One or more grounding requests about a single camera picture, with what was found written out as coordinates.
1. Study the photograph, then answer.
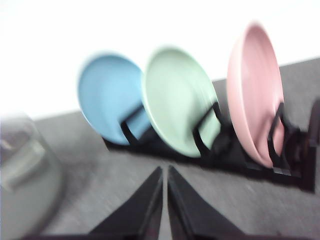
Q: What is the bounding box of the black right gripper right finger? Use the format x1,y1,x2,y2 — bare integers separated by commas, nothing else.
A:
168,166,248,240

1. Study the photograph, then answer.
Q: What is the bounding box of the green plate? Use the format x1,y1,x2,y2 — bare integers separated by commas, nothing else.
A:
141,46,221,157

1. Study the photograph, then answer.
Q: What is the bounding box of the black plate rack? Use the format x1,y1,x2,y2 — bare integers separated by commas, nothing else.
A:
103,100,320,191

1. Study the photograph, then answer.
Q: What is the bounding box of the green electric steamer pot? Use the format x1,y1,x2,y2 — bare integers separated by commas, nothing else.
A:
0,113,63,237

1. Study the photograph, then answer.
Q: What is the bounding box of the blue plate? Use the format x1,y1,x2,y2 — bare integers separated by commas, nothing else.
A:
78,53,151,145

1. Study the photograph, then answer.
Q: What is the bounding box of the pink plate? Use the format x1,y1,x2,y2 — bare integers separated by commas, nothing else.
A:
227,23,285,168

